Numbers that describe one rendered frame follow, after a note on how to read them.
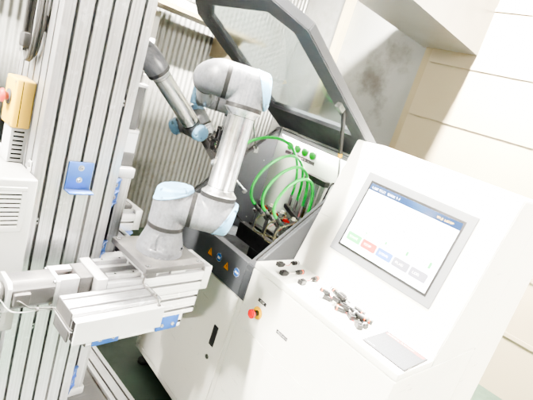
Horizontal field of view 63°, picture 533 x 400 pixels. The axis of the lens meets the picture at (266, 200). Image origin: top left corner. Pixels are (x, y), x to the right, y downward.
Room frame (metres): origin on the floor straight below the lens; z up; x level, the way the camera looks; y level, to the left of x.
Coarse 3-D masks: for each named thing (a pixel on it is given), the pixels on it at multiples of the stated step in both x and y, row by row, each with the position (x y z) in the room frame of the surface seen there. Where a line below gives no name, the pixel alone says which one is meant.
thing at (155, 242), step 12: (144, 228) 1.30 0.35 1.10; (156, 228) 1.27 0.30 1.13; (144, 240) 1.26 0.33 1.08; (156, 240) 1.26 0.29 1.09; (168, 240) 1.27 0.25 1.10; (180, 240) 1.31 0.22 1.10; (144, 252) 1.25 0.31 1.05; (156, 252) 1.25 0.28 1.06; (168, 252) 1.26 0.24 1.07; (180, 252) 1.31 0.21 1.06
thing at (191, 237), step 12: (192, 240) 1.96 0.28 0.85; (204, 240) 1.89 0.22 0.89; (216, 240) 1.83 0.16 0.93; (228, 240) 1.84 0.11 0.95; (204, 252) 1.88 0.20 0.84; (216, 252) 1.82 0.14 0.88; (228, 252) 1.76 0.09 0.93; (240, 252) 1.74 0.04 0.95; (216, 264) 1.80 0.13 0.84; (240, 264) 1.69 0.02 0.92; (228, 276) 1.73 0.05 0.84; (240, 276) 1.68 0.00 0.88
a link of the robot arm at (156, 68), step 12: (156, 48) 1.73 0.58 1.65; (144, 60) 1.69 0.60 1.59; (156, 60) 1.70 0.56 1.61; (144, 72) 1.72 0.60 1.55; (156, 72) 1.71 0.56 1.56; (168, 72) 1.75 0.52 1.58; (156, 84) 1.76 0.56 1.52; (168, 84) 1.76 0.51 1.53; (168, 96) 1.78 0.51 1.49; (180, 96) 1.81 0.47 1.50; (180, 108) 1.82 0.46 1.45; (180, 120) 1.86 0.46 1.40; (192, 120) 1.87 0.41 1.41; (192, 132) 1.89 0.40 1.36; (204, 132) 1.90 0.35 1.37
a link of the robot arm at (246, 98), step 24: (240, 72) 1.33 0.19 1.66; (264, 72) 1.37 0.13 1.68; (240, 96) 1.32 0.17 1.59; (264, 96) 1.34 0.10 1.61; (240, 120) 1.33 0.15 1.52; (240, 144) 1.34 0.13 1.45; (216, 168) 1.33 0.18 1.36; (216, 192) 1.30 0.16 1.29; (192, 216) 1.28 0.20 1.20; (216, 216) 1.29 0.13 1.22
